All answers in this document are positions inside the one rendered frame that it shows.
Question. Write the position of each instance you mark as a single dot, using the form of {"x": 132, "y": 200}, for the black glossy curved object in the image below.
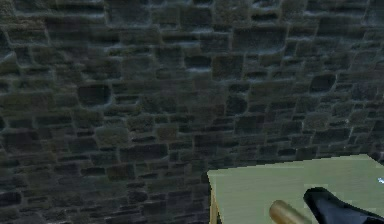
{"x": 336, "y": 210}

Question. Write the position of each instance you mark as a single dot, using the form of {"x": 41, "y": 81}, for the brass cylinder vase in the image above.
{"x": 286, "y": 213}

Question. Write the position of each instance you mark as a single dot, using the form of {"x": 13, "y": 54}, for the pale green table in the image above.
{"x": 253, "y": 186}

